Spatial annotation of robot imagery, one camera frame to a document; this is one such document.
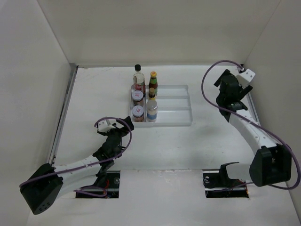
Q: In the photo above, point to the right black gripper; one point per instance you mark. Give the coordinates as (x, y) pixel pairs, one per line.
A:
(241, 92)

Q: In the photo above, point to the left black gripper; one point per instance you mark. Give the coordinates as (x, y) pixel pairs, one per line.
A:
(124, 131)

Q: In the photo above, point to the spice jar orange contents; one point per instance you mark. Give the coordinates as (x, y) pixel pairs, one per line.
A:
(138, 113)

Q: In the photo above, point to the spice jar dark contents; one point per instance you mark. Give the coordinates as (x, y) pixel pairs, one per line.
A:
(137, 98)

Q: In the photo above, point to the white shaker blue label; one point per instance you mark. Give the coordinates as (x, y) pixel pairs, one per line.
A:
(151, 111)

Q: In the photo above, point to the small yellow label bottle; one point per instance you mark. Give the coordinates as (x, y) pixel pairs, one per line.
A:
(152, 94)

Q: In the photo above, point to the dark sauce bottle black cap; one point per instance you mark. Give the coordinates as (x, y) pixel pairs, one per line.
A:
(139, 79)

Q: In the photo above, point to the green bottle yellow cap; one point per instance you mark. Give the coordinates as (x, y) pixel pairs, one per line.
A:
(153, 83)

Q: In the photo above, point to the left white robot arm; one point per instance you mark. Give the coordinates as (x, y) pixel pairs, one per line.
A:
(51, 182)

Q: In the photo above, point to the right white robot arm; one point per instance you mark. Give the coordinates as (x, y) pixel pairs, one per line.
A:
(272, 161)

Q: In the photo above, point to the white divided organizer tray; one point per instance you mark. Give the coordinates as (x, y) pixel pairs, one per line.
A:
(174, 108)

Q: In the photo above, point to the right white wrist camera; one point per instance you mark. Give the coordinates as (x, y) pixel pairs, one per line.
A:
(245, 78)

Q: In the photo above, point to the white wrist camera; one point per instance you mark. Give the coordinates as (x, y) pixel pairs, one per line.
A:
(103, 125)
(245, 78)

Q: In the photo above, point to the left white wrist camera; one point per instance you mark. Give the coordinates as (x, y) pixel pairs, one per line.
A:
(103, 125)

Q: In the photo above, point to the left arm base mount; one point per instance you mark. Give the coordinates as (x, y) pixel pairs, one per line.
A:
(105, 187)

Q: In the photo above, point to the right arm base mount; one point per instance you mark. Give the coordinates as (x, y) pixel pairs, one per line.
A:
(218, 184)

